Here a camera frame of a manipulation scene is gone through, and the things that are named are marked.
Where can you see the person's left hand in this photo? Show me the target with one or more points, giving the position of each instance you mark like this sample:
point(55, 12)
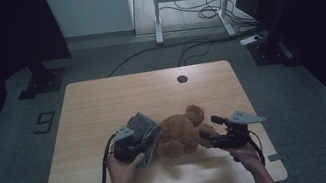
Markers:
point(121, 173)

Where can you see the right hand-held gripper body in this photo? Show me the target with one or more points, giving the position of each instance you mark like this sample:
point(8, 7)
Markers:
point(236, 137)

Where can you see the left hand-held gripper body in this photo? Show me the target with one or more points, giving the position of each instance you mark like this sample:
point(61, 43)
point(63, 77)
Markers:
point(127, 148)

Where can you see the person's right hand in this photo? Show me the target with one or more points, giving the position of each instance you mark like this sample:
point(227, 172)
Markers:
point(249, 157)

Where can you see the black stand base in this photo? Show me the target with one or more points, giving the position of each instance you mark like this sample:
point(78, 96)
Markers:
point(262, 53)
point(44, 82)

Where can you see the white power strip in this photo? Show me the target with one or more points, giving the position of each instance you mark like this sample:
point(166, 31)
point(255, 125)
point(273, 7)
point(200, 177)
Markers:
point(250, 39)

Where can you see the brown teddy bear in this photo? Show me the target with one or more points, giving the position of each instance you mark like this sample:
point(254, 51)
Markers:
point(180, 132)

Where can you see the grey knitted garment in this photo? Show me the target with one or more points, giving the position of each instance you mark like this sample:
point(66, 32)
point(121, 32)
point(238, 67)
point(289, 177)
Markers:
point(143, 125)

